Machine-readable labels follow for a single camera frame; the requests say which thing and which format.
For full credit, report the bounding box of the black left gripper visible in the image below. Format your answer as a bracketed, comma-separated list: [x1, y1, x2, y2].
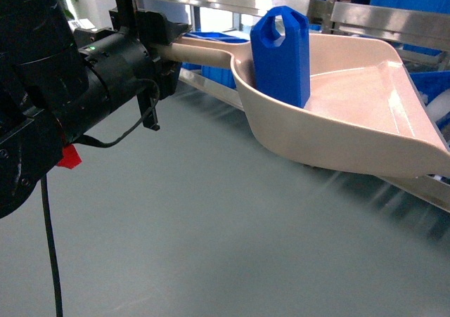
[72, 10, 190, 131]

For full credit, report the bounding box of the blue plastic block part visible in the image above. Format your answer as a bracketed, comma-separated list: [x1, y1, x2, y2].
[250, 6, 310, 108]

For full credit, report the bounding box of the beige plastic dustpan scoop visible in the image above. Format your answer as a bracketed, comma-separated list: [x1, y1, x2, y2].
[158, 34, 449, 178]

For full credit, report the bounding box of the stainless steel shelf rack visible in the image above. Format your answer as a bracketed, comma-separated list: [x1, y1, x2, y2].
[161, 0, 449, 210]

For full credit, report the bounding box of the red plastic clip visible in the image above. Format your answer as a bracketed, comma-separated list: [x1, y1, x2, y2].
[56, 144, 82, 169]

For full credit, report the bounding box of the blue storage bin right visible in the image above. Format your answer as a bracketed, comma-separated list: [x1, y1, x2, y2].
[410, 70, 450, 105]

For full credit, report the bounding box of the black cable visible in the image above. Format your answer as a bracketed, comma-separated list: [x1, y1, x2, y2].
[40, 78, 161, 317]

